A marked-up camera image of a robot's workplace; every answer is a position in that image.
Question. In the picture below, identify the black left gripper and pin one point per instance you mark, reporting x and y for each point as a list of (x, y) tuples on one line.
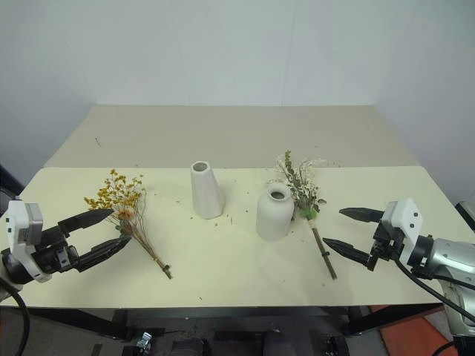
[(52, 257)]

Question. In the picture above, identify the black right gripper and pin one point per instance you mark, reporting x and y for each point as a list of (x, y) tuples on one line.
[(386, 243)]

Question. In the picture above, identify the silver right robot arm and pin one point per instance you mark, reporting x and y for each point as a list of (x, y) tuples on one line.
[(451, 259)]

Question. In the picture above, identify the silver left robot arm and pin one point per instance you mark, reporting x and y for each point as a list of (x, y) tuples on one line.
[(9, 272)]

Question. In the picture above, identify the round white bottle vase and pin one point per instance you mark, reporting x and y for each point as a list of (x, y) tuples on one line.
[(274, 217)]

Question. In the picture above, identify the tall conical white vase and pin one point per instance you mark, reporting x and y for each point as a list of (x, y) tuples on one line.
[(206, 193)]

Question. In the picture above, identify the yellow dried flower bouquet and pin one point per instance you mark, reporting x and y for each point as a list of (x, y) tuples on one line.
[(128, 207)]

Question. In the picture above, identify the white green dried bouquet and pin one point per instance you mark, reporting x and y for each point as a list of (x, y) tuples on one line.
[(306, 193)]

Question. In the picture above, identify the black object with grey edge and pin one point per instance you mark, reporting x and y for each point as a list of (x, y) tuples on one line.
[(8, 189)]

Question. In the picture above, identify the orange floor mat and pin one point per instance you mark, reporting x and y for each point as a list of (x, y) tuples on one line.
[(415, 330)]

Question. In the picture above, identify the silver metal clamp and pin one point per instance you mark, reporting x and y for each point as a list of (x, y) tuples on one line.
[(144, 339)]

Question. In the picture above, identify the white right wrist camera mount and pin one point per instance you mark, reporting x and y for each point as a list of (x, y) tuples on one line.
[(406, 219)]

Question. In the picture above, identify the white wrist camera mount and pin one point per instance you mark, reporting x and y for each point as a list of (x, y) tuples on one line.
[(22, 230), (406, 219)]

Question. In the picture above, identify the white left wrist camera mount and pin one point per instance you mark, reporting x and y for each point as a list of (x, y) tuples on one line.
[(22, 230)]

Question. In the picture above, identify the black table frame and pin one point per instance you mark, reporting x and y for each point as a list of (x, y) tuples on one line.
[(222, 313)]

